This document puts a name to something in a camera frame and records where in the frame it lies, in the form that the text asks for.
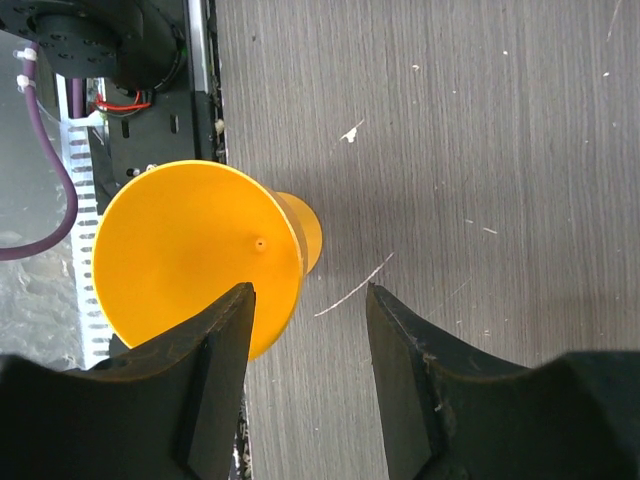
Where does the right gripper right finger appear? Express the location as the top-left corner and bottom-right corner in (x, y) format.
(366, 284), (639, 479)

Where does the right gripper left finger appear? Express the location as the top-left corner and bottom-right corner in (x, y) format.
(1, 283), (256, 479)

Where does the orange goblet front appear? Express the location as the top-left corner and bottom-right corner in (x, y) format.
(92, 160), (323, 359)

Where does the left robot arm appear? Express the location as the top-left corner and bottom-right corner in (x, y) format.
(1, 1), (185, 91)

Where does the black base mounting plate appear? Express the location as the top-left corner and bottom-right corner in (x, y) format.
(89, 1), (226, 213)

